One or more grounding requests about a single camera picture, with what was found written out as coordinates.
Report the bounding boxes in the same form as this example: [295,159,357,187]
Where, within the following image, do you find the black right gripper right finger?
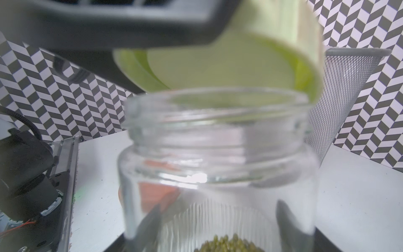
[276,200,341,252]

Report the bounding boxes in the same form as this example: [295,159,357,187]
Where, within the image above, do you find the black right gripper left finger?
[105,195,176,252]

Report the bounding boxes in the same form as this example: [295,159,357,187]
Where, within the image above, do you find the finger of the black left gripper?
[1,1,240,50]

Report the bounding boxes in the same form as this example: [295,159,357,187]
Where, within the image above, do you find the glass jar with mung beans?
[118,87,320,252]

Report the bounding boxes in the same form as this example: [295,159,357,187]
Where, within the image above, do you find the grey mesh waste bin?
[305,46,391,162]

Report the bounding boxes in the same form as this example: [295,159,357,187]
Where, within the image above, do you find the light green jar lid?
[113,1,324,104]

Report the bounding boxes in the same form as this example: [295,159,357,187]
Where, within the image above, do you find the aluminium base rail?
[49,136,80,252]

